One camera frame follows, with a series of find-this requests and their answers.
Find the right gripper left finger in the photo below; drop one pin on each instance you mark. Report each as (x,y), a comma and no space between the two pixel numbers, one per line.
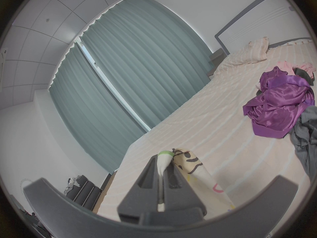
(145,194)

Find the pink striped pillow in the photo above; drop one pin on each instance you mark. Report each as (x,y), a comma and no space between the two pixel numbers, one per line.
(245,54)

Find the dark grey garment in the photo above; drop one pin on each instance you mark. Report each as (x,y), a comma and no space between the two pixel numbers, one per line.
(303,137)

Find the bed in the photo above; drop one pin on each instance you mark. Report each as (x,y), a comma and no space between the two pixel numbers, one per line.
(198,123)

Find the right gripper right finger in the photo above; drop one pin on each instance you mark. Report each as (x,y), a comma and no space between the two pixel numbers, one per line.
(180,197)

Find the black chest of drawers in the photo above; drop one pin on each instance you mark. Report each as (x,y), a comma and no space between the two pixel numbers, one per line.
(86,192)

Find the purple satin garment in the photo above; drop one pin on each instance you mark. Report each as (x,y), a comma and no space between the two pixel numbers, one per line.
(279,103)

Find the grey bedside table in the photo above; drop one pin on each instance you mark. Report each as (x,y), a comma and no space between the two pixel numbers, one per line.
(218,61)

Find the black garment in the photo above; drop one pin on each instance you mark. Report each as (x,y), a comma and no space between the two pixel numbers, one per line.
(303,74)

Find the pink garment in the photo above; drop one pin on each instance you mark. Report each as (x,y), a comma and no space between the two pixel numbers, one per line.
(284,66)

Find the blue-green curtain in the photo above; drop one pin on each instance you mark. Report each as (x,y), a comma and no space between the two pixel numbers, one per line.
(148,58)
(94,113)

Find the white printed pyjama top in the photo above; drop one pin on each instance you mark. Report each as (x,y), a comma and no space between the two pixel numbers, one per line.
(198,175)

